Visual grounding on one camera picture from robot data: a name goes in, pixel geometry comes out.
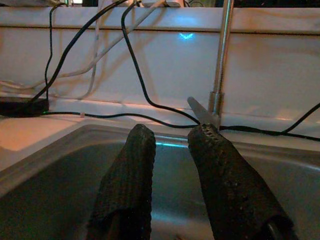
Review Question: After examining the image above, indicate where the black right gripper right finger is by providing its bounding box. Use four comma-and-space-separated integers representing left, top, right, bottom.
187, 124, 300, 240

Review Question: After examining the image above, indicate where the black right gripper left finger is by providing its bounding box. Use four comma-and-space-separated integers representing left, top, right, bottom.
86, 123, 157, 240

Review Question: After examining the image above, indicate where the silver table knife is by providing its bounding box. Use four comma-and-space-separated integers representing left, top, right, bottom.
186, 96, 219, 131

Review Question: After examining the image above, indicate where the stainless steel sink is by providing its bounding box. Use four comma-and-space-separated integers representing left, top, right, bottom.
0, 122, 320, 240

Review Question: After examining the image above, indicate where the black power adapter brick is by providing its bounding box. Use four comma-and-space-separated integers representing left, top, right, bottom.
0, 96, 50, 118

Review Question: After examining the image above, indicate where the metal faucet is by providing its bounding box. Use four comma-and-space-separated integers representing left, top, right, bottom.
208, 0, 235, 131

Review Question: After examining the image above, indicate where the white cable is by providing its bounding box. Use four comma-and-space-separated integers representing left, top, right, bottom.
0, 0, 167, 91
74, 0, 106, 101

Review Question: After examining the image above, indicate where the thin black cable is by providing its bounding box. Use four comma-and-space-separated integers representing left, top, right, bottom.
44, 3, 66, 101

